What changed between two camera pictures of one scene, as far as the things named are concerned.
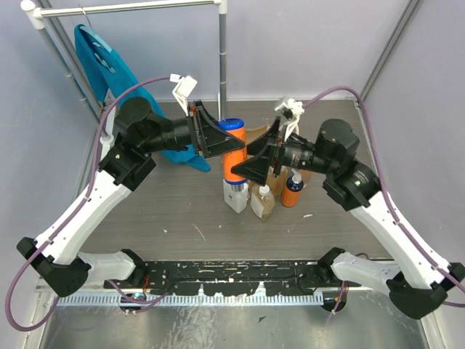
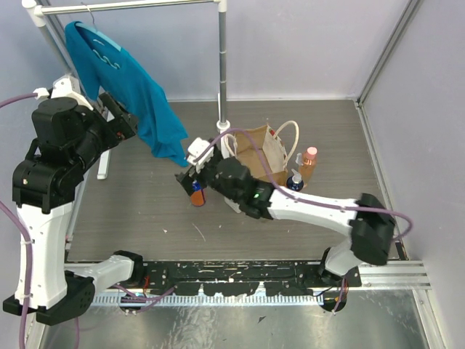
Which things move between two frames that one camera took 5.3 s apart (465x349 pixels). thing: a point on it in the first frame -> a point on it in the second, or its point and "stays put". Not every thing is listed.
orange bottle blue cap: (235, 127) -> (197, 196)
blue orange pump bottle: (290, 193) stays put
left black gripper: (197, 129) -> (118, 118)
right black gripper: (263, 145) -> (191, 174)
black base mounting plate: (232, 278) stays put
